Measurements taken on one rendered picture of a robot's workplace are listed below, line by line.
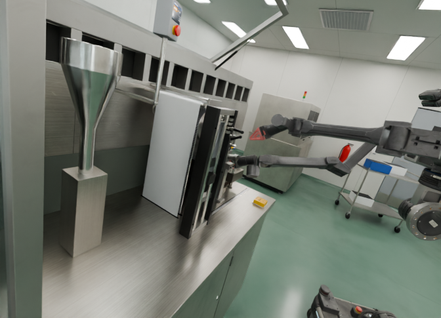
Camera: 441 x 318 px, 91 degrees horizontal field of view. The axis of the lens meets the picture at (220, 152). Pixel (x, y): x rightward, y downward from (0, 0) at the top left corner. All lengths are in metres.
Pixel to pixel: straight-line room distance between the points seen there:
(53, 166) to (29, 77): 0.72
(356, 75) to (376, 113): 0.90
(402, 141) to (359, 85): 4.80
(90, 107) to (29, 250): 0.40
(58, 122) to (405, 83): 5.56
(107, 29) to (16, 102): 0.73
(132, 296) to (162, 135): 0.61
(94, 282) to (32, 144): 0.56
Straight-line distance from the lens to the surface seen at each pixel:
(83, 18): 0.95
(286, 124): 1.00
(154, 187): 1.11
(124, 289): 0.78
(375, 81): 5.66
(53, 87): 0.92
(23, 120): 0.30
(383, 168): 4.21
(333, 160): 1.34
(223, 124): 0.86
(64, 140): 0.97
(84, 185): 0.74
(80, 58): 0.64
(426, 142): 0.87
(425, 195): 1.53
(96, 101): 0.67
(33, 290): 0.43
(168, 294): 0.78
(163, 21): 0.74
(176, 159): 0.98
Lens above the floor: 1.50
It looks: 16 degrees down
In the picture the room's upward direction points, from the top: 14 degrees clockwise
